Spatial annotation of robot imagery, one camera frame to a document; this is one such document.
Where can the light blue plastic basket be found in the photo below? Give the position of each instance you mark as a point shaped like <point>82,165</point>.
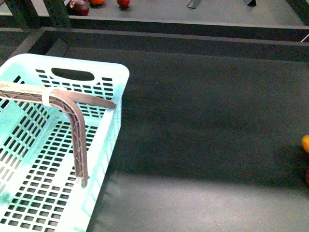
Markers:
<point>39,189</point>

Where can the dark red apple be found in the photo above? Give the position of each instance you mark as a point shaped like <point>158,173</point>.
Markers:
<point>79,7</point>

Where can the red fruit at top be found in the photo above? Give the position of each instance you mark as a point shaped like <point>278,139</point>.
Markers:
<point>123,3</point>

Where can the metal stand left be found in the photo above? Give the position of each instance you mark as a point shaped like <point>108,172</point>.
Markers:
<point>193,4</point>

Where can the metal stand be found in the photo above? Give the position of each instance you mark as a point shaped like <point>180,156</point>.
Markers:
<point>250,3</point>
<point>193,4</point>

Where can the orange fruit at top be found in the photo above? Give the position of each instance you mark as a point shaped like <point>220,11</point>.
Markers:
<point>96,2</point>

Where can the orange fruit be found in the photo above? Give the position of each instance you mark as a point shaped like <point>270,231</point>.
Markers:
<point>305,143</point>
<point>96,2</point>

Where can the metal stand right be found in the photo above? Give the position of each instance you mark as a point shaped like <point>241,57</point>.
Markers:
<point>250,3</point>

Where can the orange fruit at right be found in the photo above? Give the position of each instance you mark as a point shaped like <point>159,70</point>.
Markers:
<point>305,143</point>

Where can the dark red fruit right edge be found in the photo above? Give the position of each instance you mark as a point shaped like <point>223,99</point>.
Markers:
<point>307,176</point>

